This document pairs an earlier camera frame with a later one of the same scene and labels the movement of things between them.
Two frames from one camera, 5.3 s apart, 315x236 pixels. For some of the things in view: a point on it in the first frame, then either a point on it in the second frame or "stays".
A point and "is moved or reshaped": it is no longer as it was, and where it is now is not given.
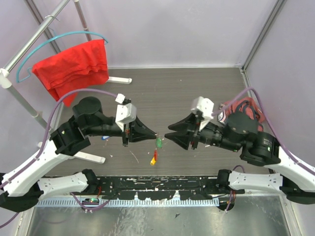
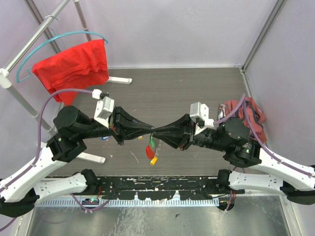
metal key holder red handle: [155, 155] is moved or reshaped
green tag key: [159, 142] to [152, 142]
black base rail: [159, 188] stays
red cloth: [80, 67] stays
